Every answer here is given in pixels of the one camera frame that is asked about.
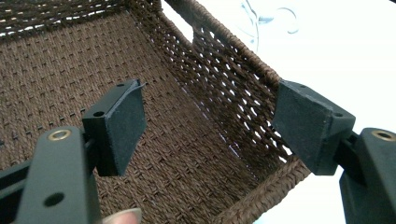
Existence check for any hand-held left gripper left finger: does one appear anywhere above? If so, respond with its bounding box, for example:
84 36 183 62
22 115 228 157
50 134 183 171
13 78 148 224

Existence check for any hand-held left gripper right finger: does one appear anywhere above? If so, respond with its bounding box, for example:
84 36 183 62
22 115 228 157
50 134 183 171
271 79 396 224

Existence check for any brown woven basket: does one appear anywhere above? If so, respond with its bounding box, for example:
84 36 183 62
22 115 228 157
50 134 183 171
0 0 312 224

